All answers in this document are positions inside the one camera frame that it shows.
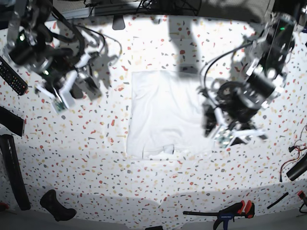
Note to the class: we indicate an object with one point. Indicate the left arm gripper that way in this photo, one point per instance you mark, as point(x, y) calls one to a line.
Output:
point(241, 101)

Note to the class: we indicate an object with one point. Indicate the black cylinder roll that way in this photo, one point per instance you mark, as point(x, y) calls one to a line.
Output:
point(297, 169)

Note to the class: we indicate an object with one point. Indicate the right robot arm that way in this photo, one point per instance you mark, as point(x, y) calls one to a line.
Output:
point(41, 40)

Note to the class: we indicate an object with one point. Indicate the small black stick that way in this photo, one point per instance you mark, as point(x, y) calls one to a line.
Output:
point(278, 200)

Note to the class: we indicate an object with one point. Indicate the long black tube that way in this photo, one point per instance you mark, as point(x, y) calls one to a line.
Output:
point(11, 163)

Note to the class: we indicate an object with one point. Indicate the terrazzo patterned tablecloth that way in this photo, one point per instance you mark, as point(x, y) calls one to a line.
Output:
point(82, 152)

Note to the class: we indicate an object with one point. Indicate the white T-shirt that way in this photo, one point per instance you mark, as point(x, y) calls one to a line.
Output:
point(167, 116)

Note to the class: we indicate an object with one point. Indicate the grey table clamp block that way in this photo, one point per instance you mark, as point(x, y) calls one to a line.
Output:
point(118, 22)

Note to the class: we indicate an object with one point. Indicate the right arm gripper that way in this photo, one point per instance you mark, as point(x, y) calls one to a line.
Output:
point(75, 83)

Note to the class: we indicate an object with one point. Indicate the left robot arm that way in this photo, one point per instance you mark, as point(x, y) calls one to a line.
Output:
point(267, 56)

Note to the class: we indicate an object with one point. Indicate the aluminium rail bar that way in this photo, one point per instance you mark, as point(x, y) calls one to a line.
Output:
point(103, 10)

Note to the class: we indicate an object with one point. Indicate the black game controller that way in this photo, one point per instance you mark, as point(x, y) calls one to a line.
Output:
point(55, 208)

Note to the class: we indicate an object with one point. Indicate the small orange clip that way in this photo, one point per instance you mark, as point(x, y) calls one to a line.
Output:
point(301, 194)

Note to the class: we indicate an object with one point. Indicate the black orange bar clamp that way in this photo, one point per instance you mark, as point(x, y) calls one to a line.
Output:
point(241, 209)

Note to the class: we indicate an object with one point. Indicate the black remote control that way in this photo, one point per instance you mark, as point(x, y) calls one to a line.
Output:
point(12, 78)

